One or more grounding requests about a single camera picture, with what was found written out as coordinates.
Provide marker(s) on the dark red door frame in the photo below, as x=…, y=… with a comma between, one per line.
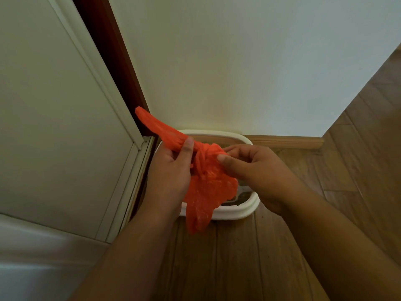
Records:
x=111, y=62

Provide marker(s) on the person's right thumb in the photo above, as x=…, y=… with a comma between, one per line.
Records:
x=233, y=166

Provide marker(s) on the person's left hand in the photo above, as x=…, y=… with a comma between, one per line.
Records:
x=167, y=181

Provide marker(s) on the person's right forearm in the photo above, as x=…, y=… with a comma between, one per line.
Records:
x=341, y=247

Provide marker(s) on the person's right hand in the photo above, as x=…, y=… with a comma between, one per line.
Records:
x=266, y=175

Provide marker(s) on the white plastic trash bin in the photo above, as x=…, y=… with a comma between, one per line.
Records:
x=231, y=203

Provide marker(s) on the person's left thumb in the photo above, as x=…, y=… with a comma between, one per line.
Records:
x=185, y=153

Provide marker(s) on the orange plastic bag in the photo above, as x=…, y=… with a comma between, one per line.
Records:
x=206, y=181

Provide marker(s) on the person's left forearm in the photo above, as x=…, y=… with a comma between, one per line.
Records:
x=131, y=257

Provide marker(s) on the white door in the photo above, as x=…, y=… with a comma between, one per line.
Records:
x=62, y=122

